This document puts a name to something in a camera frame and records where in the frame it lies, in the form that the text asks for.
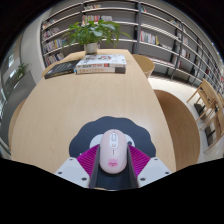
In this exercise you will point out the dark cloud-shaped mouse pad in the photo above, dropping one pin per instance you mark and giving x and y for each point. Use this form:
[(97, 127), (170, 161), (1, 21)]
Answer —
[(100, 128)]

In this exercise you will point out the pink computer mouse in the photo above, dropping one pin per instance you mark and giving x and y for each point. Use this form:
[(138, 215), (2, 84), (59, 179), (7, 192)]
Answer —
[(113, 151)]

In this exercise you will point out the grey bookshelf unit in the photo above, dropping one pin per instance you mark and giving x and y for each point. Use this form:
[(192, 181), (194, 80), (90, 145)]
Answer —
[(160, 33)]

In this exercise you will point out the book with red-lettered spine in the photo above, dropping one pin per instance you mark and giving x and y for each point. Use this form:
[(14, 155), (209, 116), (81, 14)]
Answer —
[(100, 70)]

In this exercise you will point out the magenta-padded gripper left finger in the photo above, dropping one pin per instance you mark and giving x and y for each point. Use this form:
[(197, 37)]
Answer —
[(73, 171)]

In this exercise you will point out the black book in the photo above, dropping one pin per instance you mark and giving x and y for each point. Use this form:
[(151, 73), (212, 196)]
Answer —
[(61, 69)]

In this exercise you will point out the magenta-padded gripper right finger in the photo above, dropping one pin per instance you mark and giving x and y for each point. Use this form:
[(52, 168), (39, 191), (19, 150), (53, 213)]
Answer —
[(153, 171)]

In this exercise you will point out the white illustrated book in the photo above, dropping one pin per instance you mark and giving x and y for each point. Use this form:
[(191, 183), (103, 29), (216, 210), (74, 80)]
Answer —
[(101, 61)]

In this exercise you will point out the green potted plant, white pot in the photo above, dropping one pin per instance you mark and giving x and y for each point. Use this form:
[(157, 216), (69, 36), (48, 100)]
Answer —
[(90, 31)]

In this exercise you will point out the small green floor plant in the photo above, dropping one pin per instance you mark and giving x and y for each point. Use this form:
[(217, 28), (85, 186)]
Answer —
[(21, 70)]

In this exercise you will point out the light wooden chairs group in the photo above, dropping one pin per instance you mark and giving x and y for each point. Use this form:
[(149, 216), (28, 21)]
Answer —
[(210, 110)]

